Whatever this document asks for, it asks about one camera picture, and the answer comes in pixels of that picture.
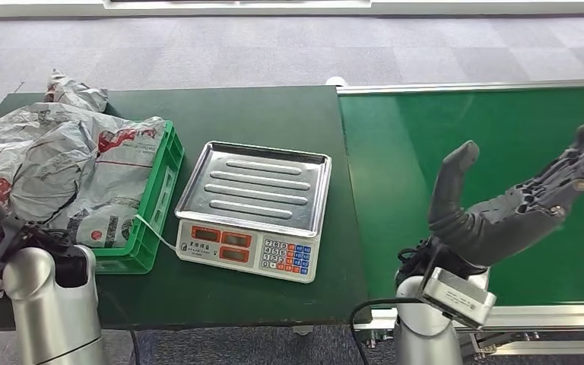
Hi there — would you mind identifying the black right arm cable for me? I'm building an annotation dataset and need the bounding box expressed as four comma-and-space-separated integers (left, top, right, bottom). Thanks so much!
349, 297, 424, 365

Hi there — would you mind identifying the white skirting board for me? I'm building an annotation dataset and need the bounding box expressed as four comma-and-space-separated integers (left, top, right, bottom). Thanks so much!
0, 0, 584, 20

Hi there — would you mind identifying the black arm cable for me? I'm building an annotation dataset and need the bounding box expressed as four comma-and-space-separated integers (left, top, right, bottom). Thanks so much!
129, 329, 142, 365
349, 297, 424, 365

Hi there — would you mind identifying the white scale cable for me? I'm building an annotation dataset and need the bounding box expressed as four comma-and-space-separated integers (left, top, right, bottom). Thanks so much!
133, 214, 178, 252

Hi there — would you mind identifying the small crumpled grey mailer bag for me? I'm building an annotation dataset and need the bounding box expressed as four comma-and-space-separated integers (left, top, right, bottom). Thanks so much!
45, 69, 109, 113

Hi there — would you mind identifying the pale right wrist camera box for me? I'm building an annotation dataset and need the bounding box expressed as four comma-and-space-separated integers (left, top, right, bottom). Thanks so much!
419, 267, 497, 329

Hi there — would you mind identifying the flat grey mailer bag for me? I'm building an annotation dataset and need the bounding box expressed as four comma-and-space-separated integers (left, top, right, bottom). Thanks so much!
0, 108, 71, 147

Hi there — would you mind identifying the green conveyor belt machine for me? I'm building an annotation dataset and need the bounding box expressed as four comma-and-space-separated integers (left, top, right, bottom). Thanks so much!
336, 78, 584, 357

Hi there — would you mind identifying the green plastic crate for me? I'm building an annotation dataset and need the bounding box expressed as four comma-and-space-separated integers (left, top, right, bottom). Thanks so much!
91, 119, 186, 276

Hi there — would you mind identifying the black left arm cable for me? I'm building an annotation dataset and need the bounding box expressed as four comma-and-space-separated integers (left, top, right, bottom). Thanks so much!
129, 329, 142, 365

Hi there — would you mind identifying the white electronic weighing scale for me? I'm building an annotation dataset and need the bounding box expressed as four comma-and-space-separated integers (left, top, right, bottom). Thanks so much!
174, 140, 333, 284

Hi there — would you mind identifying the large grey red-print mailer bag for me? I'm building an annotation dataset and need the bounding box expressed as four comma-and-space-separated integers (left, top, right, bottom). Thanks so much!
35, 113, 168, 213

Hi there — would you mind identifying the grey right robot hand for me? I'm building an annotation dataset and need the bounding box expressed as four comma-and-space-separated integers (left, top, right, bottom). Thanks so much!
427, 118, 584, 268

